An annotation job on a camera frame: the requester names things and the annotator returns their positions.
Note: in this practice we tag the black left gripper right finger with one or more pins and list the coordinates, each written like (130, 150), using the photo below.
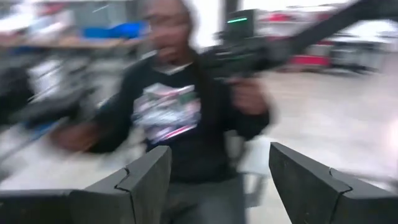
(326, 199)

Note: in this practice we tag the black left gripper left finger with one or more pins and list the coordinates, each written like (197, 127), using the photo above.
(124, 199)

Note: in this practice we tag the person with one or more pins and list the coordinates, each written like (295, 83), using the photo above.
(186, 149)

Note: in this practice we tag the red storage bin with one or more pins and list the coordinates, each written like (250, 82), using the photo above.
(311, 60)

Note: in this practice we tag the blue storage bin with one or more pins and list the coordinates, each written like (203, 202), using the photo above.
(124, 30)

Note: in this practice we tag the black box with green light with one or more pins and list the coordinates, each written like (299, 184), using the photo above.
(242, 28)

